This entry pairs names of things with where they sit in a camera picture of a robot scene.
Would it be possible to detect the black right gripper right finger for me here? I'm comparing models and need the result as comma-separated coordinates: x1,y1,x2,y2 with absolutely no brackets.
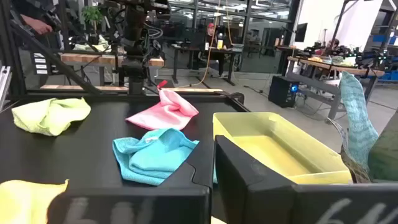
214,135,398,224

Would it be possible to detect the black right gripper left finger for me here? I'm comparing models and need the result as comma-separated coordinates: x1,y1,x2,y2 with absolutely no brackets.
46,134,215,224

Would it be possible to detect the blue microfiber towel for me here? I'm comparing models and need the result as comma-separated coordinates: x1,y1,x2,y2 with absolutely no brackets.
112,128,200,187

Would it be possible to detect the pink microfiber towel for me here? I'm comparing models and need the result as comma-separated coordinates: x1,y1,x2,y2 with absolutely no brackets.
126,88,200,131

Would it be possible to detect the orange microfiber towel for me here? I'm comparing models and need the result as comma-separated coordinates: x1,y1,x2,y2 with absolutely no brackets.
0,179,69,224

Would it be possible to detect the green microfiber towel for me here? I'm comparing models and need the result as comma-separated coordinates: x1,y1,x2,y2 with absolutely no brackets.
11,97,91,137

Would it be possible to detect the yellow plastic bin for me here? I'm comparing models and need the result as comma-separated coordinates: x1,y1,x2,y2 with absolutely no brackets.
212,111,353,185

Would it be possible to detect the artificial plant in white pot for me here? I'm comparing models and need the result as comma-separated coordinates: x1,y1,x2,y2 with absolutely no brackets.
326,70,398,185

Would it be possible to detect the black computer tower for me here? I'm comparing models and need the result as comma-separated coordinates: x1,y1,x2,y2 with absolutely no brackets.
267,75,300,109

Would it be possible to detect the wooden table with grey legs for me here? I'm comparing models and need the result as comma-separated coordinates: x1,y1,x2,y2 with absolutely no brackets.
285,55,386,121

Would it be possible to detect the wooden workbench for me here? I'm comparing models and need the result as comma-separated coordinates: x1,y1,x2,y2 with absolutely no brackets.
60,52,165,68

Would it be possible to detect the person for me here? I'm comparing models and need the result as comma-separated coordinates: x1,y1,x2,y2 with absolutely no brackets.
323,39,340,55
203,22,229,78
11,0,63,35

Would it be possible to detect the black monitor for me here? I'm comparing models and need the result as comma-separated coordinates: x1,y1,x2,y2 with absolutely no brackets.
294,22,308,43

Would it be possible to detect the silver aluminium extrusion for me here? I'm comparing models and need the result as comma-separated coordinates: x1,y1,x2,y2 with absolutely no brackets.
0,65,12,110

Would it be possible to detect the leafy green potted plant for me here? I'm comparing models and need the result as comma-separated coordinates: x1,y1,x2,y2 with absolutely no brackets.
81,5,104,32

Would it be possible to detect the person's hand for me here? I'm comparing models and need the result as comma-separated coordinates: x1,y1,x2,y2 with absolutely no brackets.
21,14,53,35

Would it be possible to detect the black aluminium table frame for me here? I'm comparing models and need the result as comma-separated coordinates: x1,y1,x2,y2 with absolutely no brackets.
0,0,249,113

